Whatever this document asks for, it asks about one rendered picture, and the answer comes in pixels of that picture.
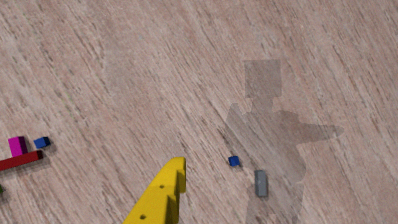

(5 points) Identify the blue cube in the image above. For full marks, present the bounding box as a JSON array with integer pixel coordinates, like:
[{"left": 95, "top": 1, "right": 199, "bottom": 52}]
[
  {"left": 228, "top": 156, "right": 240, "bottom": 166},
  {"left": 33, "top": 137, "right": 51, "bottom": 149}
]

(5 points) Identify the dark red rectangular bar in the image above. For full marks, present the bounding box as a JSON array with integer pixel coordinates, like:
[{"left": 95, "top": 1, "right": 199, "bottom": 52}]
[{"left": 0, "top": 150, "right": 44, "bottom": 171}]

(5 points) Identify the magenta block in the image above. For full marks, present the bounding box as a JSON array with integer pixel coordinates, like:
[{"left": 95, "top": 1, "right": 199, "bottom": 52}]
[{"left": 8, "top": 136, "right": 28, "bottom": 157}]

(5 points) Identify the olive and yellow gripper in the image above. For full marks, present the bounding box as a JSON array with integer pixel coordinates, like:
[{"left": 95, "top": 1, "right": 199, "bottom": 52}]
[{"left": 122, "top": 157, "right": 186, "bottom": 224}]

